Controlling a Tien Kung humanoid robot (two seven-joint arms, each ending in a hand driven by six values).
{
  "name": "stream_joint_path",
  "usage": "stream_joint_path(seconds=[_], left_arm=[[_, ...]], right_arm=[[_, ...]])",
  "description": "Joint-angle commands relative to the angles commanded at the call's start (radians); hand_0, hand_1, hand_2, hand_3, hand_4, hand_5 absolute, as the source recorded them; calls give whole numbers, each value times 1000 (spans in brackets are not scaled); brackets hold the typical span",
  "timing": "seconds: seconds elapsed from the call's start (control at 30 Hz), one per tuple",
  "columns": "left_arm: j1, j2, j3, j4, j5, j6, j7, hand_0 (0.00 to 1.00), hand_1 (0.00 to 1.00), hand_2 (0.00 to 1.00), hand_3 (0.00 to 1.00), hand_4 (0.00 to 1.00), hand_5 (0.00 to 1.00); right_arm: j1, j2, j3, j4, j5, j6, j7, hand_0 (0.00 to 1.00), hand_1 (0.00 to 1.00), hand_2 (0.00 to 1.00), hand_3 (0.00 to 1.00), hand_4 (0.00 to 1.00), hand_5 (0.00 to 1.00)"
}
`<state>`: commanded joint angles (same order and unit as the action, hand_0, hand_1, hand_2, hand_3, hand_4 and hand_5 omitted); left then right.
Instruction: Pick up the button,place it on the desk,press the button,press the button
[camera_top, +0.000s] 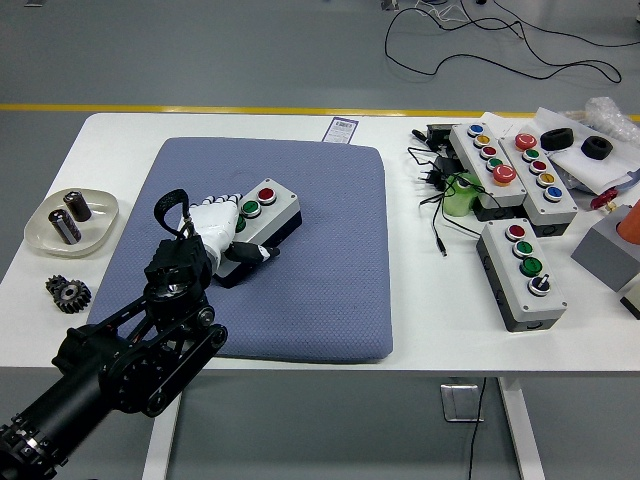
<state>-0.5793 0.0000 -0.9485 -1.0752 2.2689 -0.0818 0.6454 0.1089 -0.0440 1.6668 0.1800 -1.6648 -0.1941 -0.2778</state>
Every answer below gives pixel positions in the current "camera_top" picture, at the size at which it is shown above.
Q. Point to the black power adapter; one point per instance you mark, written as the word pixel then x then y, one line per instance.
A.
pixel 445 165

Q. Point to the red knob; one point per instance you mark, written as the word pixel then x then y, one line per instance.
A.
pixel 600 200

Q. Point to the green plastic cup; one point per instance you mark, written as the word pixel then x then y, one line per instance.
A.
pixel 457 202

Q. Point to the large metal bevel gear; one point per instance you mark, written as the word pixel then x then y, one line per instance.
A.
pixel 74 297

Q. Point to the grey block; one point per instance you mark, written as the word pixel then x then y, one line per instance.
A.
pixel 602 255

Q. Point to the purple-edged label card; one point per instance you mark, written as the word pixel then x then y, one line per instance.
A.
pixel 340 131

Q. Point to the clear bubble wrap bag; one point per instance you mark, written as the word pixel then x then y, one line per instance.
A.
pixel 607 112

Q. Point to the dark cylindrical capacitor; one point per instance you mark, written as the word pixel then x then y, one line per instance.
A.
pixel 62 226
pixel 77 206

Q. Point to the white paper sheet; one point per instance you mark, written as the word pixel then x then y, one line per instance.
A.
pixel 492 120

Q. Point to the black rectangular device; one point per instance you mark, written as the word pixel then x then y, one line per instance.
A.
pixel 439 134

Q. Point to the blue-grey padded mat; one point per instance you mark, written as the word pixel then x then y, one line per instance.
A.
pixel 325 275

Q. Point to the small black connector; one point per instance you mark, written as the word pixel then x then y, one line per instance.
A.
pixel 418 135

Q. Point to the five-button box, mushroom beside green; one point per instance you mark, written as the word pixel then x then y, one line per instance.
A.
pixel 555 210
pixel 470 150

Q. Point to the orange cylinder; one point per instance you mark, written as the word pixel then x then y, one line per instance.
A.
pixel 632 222

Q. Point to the white oval dish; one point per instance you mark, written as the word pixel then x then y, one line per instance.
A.
pixel 39 235

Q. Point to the grey four-control button box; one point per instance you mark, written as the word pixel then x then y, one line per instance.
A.
pixel 282 212
pixel 500 265

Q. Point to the small dark metal gear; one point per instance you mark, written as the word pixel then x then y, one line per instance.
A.
pixel 52 285

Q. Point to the white box with black edge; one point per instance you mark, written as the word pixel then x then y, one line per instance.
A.
pixel 633 295

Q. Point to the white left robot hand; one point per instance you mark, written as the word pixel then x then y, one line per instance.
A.
pixel 215 220

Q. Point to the white table leg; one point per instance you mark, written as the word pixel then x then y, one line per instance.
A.
pixel 162 440
pixel 522 430

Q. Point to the metal floor plate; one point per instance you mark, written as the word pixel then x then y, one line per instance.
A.
pixel 452 405

